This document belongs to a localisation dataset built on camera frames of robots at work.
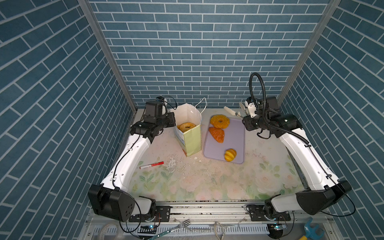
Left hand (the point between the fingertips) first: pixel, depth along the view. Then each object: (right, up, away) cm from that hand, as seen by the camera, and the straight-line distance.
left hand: (175, 116), depth 77 cm
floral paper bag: (+7, -14, +6) cm, 17 cm away
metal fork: (+5, -52, -7) cm, 53 cm away
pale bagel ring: (+3, -6, +19) cm, 20 cm away
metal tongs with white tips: (+30, +2, +2) cm, 30 cm away
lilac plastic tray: (+37, -15, +25) cm, 47 cm away
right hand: (+36, -1, -2) cm, 36 cm away
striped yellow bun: (+32, -23, +14) cm, 42 cm away
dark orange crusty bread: (+25, -11, +25) cm, 37 cm away
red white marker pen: (-16, -29, +12) cm, 35 cm away
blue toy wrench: (+65, -54, -8) cm, 85 cm away
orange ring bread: (+28, -3, +31) cm, 42 cm away
